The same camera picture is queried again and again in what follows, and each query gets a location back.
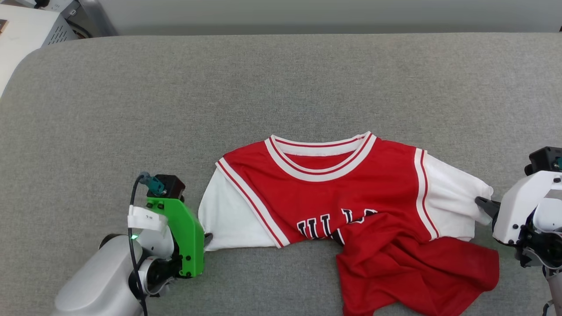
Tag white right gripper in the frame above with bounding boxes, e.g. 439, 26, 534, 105
475, 170, 562, 245

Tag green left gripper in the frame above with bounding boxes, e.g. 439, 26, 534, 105
146, 197, 214, 278

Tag red and white basketball jersey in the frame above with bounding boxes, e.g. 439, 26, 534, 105
198, 131, 500, 316

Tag white label tag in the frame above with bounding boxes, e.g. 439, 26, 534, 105
128, 205, 169, 233

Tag white equipment box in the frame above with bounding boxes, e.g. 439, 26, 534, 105
0, 4, 80, 98

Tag teal left camera connector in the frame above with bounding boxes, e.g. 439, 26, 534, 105
140, 173, 166, 197

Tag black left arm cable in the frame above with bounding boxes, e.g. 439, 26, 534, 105
128, 176, 150, 316

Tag grey metal frame leg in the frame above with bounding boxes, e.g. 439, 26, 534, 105
78, 0, 119, 37

